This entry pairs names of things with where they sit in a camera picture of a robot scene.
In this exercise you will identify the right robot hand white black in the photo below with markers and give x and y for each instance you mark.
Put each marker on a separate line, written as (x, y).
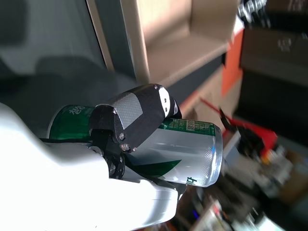
(60, 187)

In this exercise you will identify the green silver drink can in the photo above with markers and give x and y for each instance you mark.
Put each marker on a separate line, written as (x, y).
(183, 154)

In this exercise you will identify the open cardboard box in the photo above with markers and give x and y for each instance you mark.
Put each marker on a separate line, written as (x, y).
(173, 31)

